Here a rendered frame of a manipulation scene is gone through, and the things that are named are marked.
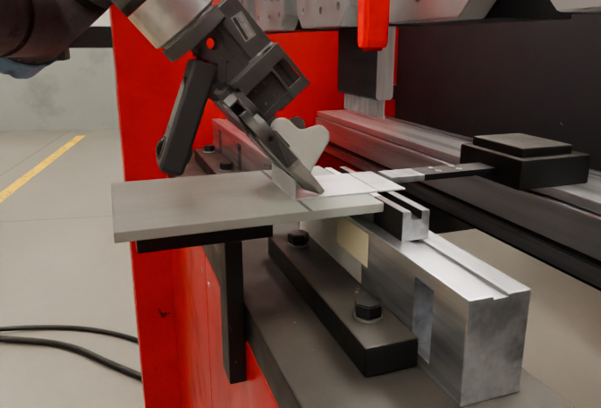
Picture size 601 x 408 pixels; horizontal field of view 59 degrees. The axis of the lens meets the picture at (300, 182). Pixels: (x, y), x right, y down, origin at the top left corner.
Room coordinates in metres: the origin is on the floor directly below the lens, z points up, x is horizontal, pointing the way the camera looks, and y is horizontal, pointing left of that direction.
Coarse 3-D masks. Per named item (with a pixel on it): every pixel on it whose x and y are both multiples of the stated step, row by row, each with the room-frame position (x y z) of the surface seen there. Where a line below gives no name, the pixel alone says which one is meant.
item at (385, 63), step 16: (352, 32) 0.62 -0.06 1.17; (352, 48) 0.62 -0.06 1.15; (384, 48) 0.56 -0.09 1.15; (352, 64) 0.62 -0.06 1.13; (368, 64) 0.58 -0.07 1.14; (384, 64) 0.56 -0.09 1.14; (352, 80) 0.62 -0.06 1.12; (368, 80) 0.58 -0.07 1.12; (384, 80) 0.56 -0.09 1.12; (352, 96) 0.64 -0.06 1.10; (368, 96) 0.58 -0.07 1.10; (384, 96) 0.57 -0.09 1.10; (368, 112) 0.60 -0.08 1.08; (384, 112) 0.57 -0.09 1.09
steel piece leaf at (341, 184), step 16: (272, 176) 0.61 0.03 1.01; (288, 176) 0.55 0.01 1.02; (320, 176) 0.62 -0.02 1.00; (336, 176) 0.62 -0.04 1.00; (352, 176) 0.62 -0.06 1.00; (288, 192) 0.55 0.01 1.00; (304, 192) 0.55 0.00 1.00; (336, 192) 0.55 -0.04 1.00; (352, 192) 0.55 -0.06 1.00; (368, 192) 0.56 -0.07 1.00
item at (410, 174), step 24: (480, 144) 0.71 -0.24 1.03; (504, 144) 0.66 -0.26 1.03; (528, 144) 0.66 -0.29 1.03; (552, 144) 0.66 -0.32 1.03; (408, 168) 0.65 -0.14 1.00; (432, 168) 0.65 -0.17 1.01; (456, 168) 0.65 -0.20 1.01; (480, 168) 0.65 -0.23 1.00; (504, 168) 0.64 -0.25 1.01; (528, 168) 0.62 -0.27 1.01; (552, 168) 0.63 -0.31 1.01; (576, 168) 0.65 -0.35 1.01
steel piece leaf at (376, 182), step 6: (354, 174) 0.63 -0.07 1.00; (360, 174) 0.63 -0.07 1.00; (366, 174) 0.63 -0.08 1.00; (372, 174) 0.63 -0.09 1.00; (360, 180) 0.61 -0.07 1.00; (366, 180) 0.61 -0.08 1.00; (372, 180) 0.61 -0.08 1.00; (378, 180) 0.61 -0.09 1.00; (384, 180) 0.61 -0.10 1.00; (372, 186) 0.58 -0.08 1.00; (378, 186) 0.58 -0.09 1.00; (384, 186) 0.58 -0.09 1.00; (390, 186) 0.58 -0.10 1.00; (396, 186) 0.58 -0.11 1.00
